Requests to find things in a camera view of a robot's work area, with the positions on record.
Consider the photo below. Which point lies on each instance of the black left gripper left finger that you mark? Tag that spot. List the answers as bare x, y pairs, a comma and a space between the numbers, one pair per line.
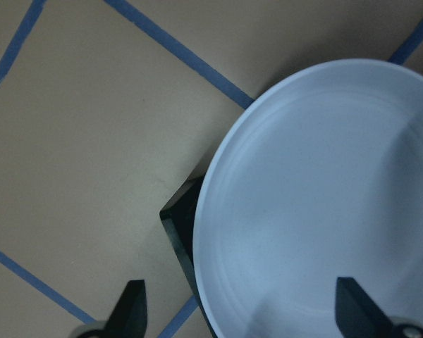
129, 316

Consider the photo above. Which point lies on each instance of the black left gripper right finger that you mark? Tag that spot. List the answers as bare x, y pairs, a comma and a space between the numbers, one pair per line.
357, 315

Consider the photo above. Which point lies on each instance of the blue plate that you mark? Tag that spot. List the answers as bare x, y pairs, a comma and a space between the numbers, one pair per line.
321, 177

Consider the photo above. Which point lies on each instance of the black plate rack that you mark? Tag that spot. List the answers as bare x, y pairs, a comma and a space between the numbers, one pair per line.
177, 218

